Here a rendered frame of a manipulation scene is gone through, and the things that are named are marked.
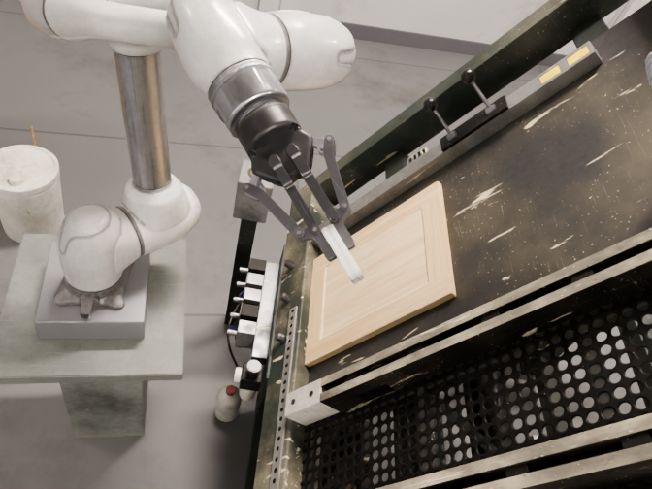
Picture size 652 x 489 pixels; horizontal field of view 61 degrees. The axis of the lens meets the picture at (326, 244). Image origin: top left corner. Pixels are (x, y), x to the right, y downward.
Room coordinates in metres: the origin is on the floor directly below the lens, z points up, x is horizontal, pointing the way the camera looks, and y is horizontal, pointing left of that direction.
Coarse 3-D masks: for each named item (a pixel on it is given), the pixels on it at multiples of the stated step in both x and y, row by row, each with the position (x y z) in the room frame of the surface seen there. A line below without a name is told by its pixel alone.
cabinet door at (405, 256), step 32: (384, 224) 1.13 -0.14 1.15; (416, 224) 1.08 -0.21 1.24; (320, 256) 1.14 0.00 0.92; (352, 256) 1.08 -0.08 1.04; (384, 256) 1.02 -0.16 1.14; (416, 256) 0.97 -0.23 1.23; (448, 256) 0.94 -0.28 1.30; (320, 288) 1.01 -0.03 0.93; (352, 288) 0.96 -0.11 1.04; (384, 288) 0.92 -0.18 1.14; (416, 288) 0.88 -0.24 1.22; (448, 288) 0.84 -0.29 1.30; (320, 320) 0.90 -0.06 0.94; (352, 320) 0.86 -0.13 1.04; (384, 320) 0.82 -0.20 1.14; (320, 352) 0.80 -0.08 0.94
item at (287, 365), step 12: (288, 324) 0.89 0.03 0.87; (288, 336) 0.85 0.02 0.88; (288, 348) 0.81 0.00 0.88; (288, 360) 0.77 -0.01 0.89; (288, 372) 0.74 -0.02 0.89; (288, 384) 0.70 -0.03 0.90; (276, 432) 0.58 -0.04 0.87; (276, 444) 0.55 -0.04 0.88; (276, 456) 0.52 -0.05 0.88; (276, 468) 0.49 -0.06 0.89; (276, 480) 0.46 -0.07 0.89
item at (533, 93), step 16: (592, 48) 1.31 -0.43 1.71; (560, 64) 1.32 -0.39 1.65; (576, 64) 1.29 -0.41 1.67; (592, 64) 1.30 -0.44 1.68; (560, 80) 1.29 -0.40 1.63; (512, 96) 1.31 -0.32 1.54; (528, 96) 1.28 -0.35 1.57; (544, 96) 1.29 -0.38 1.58; (512, 112) 1.28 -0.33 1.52; (480, 128) 1.27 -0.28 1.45; (496, 128) 1.27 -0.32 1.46; (464, 144) 1.26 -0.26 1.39; (416, 160) 1.28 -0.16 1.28; (432, 160) 1.25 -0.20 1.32; (448, 160) 1.26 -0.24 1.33; (400, 176) 1.26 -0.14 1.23; (416, 176) 1.24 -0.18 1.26; (368, 192) 1.27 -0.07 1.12; (384, 192) 1.23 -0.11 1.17; (400, 192) 1.24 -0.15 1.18; (352, 208) 1.24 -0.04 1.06; (368, 208) 1.23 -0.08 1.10; (320, 224) 1.25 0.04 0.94; (352, 224) 1.22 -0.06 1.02
